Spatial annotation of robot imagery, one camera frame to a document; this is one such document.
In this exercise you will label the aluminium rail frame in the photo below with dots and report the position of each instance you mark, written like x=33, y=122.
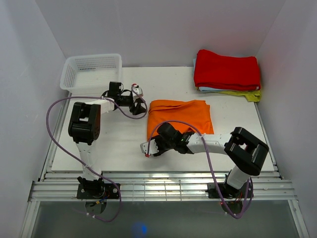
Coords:
x=168, y=178

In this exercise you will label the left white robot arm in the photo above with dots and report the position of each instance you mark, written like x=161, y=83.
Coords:
x=85, y=126

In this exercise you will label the yellow-green folded trousers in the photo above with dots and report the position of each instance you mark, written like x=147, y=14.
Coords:
x=251, y=96

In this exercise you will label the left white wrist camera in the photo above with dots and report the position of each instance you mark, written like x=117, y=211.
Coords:
x=137, y=92

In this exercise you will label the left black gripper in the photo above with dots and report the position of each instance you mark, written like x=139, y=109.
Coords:
x=138, y=109

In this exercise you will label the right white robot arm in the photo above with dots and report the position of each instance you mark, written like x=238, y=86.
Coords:
x=247, y=152

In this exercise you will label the white plastic basket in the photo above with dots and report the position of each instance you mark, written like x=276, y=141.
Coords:
x=90, y=74

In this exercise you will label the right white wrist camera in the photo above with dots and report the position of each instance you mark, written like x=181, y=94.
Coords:
x=149, y=148

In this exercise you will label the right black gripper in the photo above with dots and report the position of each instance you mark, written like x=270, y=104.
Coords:
x=157, y=138

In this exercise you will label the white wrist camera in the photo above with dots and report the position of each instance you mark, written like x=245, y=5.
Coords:
x=149, y=148
x=137, y=92

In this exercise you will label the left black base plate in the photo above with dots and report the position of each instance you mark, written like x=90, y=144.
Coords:
x=106, y=190

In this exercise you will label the orange trousers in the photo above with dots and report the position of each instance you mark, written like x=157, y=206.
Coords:
x=194, y=112

